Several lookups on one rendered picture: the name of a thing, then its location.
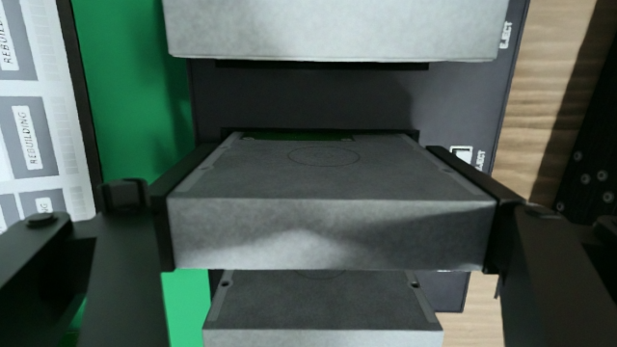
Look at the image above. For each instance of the black-framed status display screen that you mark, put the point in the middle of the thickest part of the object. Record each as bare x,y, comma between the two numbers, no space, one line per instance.
48,152

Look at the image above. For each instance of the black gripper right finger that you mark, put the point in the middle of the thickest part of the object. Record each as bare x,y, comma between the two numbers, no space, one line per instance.
550,293

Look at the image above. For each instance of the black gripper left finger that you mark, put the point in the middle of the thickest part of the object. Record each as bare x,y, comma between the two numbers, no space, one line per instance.
125,306

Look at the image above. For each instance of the green mat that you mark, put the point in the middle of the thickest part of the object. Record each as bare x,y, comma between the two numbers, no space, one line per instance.
140,105

